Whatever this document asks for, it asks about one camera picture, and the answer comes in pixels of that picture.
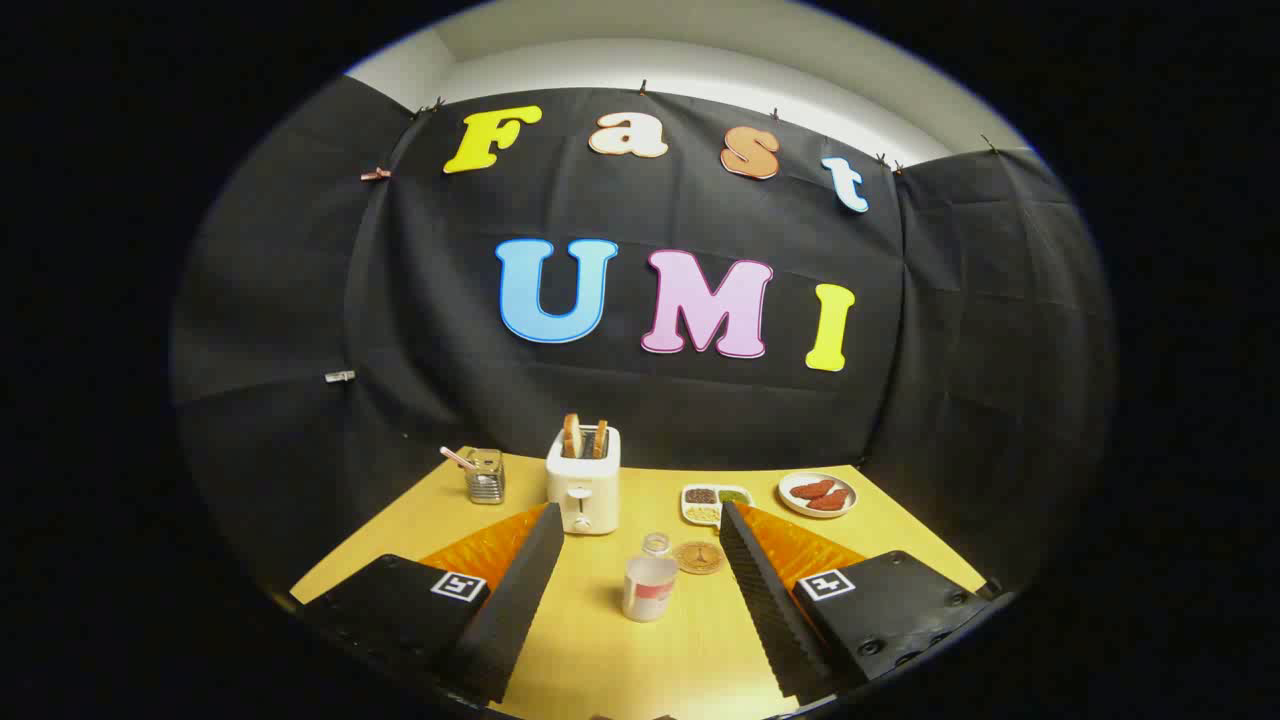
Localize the white round plate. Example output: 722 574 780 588
778 472 858 518

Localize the clear bottle with red label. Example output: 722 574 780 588
622 533 679 623

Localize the wire mesh holder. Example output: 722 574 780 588
465 449 506 505

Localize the black backdrop cloth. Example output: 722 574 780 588
170 75 1116 601

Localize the wooden table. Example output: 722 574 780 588
290 450 991 720

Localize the white toaster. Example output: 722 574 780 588
546 425 622 536

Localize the white divided tray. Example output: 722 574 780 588
681 484 754 527

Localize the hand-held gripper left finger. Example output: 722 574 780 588
298 502 566 706

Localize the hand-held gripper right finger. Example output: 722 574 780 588
718 500 996 706

